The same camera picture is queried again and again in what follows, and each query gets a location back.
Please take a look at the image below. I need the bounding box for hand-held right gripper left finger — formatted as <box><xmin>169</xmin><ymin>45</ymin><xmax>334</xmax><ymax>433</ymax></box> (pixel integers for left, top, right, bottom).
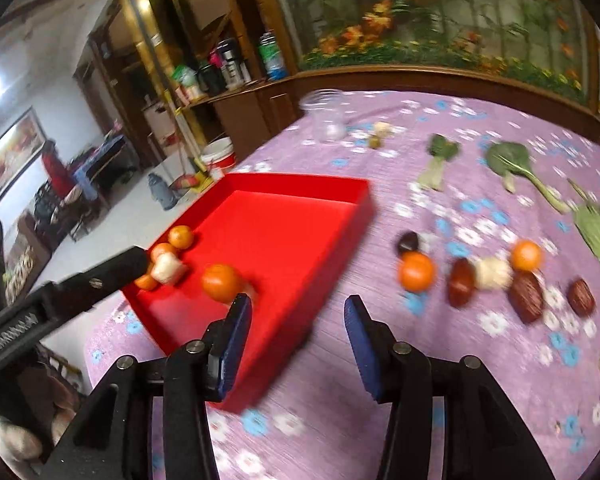
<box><xmin>40</xmin><ymin>292</ymin><xmax>253</xmax><ymax>480</ymax></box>

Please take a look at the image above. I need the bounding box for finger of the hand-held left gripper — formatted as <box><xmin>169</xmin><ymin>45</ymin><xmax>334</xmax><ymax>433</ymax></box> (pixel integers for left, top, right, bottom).
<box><xmin>40</xmin><ymin>245</ymin><xmax>153</xmax><ymax>321</ymax></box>

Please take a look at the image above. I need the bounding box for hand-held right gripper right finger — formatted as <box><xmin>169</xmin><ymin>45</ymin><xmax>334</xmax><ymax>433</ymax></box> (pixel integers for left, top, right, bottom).
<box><xmin>344</xmin><ymin>294</ymin><xmax>556</xmax><ymax>480</ymax></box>

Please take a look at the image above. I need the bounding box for red tray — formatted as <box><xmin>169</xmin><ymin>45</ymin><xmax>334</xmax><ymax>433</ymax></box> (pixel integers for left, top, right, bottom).
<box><xmin>122</xmin><ymin>172</ymin><xmax>376</xmax><ymax>415</ymax></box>

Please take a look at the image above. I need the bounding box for dark round fruit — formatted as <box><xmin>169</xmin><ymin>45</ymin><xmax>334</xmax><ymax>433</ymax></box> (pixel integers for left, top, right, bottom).
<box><xmin>396</xmin><ymin>231</ymin><xmax>421</xmax><ymax>256</ymax></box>

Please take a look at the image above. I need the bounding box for red-brown date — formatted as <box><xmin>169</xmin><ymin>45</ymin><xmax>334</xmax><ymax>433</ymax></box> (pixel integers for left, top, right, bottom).
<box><xmin>448</xmin><ymin>257</ymin><xmax>477</xmax><ymax>309</ymax></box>
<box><xmin>510</xmin><ymin>271</ymin><xmax>546</xmax><ymax>325</ymax></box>
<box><xmin>566</xmin><ymin>280</ymin><xmax>597</xmax><ymax>317</ymax></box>

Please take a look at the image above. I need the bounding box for grey bottle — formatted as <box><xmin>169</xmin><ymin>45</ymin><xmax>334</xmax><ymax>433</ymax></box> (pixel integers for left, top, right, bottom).
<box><xmin>147</xmin><ymin>172</ymin><xmax>178</xmax><ymax>211</ymax></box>

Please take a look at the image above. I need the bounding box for red garment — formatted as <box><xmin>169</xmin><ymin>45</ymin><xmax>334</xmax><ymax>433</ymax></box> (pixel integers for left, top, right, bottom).
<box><xmin>41</xmin><ymin>140</ymin><xmax>76</xmax><ymax>198</ymax></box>

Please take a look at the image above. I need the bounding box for table with blue cloth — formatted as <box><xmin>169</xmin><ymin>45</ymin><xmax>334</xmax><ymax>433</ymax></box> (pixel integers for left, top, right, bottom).
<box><xmin>72</xmin><ymin>132</ymin><xmax>141</xmax><ymax>196</ymax></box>

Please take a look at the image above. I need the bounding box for red dustpan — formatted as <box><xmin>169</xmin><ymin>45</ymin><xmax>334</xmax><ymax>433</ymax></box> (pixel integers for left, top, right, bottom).
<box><xmin>170</xmin><ymin>172</ymin><xmax>213</xmax><ymax>192</ymax></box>

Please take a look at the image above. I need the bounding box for white red bucket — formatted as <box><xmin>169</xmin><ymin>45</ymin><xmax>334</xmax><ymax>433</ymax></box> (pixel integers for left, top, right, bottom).
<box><xmin>200</xmin><ymin>137</ymin><xmax>238</xmax><ymax>181</ymax></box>

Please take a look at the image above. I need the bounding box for broom stick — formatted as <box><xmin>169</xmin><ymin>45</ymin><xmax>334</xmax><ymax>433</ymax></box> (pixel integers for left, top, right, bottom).
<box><xmin>172</xmin><ymin>90</ymin><xmax>206</xmax><ymax>171</ymax></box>

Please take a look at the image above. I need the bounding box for purple floral tablecloth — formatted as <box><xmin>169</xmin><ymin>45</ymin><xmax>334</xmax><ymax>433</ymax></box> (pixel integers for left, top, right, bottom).
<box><xmin>82</xmin><ymin>91</ymin><xmax>600</xmax><ymax>480</ymax></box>

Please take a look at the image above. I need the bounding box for green bok choy leaf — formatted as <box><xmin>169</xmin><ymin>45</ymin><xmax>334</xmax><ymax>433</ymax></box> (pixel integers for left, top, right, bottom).
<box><xmin>485</xmin><ymin>141</ymin><xmax>573</xmax><ymax>214</ymax></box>
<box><xmin>417</xmin><ymin>133</ymin><xmax>462</xmax><ymax>192</ymax></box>
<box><xmin>567</xmin><ymin>178</ymin><xmax>600</xmax><ymax>281</ymax></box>

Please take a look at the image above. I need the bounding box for green white bag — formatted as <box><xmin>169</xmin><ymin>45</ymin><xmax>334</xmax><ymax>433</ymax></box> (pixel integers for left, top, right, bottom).
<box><xmin>172</xmin><ymin>65</ymin><xmax>208</xmax><ymax>103</ymax></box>

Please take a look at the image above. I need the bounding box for wooden cabinet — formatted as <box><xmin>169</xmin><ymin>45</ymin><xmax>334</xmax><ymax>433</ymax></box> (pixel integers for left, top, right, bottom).
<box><xmin>75</xmin><ymin>0</ymin><xmax>600</xmax><ymax>176</ymax></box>

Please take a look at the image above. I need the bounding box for black mug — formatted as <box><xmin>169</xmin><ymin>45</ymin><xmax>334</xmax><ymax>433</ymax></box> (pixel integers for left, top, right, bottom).
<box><xmin>197</xmin><ymin>62</ymin><xmax>226</xmax><ymax>95</ymax></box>

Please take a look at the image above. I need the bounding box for clear glass jar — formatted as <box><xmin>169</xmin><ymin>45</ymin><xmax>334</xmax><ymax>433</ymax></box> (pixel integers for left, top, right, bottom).
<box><xmin>299</xmin><ymin>88</ymin><xmax>350</xmax><ymax>143</ymax></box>

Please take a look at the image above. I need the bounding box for black thermos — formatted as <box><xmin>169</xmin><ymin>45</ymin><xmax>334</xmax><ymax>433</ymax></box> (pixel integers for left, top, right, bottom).
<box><xmin>216</xmin><ymin>39</ymin><xmax>246</xmax><ymax>90</ymax></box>

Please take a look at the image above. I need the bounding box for green label water bottle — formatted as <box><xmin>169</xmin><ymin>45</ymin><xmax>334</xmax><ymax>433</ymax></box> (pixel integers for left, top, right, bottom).
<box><xmin>258</xmin><ymin>30</ymin><xmax>288</xmax><ymax>81</ymax></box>

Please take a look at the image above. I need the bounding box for glass flower display case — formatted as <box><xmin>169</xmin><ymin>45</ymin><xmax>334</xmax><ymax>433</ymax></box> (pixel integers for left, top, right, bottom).
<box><xmin>262</xmin><ymin>0</ymin><xmax>600</xmax><ymax>111</ymax></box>

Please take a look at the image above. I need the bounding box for framed wall painting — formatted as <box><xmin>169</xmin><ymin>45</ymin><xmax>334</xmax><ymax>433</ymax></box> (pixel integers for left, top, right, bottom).
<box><xmin>0</xmin><ymin>107</ymin><xmax>48</xmax><ymax>208</ymax></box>

